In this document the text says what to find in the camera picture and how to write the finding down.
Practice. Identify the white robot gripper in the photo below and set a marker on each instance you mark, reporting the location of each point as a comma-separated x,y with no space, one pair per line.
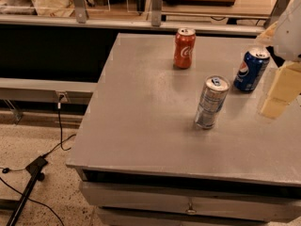
289,35

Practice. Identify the black tripod leg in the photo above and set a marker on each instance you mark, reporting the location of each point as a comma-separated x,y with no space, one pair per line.
36,174

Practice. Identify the silver blue redbull can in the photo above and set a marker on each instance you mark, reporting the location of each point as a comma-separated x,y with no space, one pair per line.
212,98

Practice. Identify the grey cabinet drawer with handle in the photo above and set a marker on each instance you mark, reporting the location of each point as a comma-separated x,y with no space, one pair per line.
191,202

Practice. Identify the blue pepsi can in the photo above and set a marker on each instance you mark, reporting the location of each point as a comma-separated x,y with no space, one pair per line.
253,65

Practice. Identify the red coca-cola can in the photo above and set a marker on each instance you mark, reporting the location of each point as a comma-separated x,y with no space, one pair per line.
184,46

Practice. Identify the grey metal rail frame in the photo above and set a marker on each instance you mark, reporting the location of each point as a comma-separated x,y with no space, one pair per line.
234,17

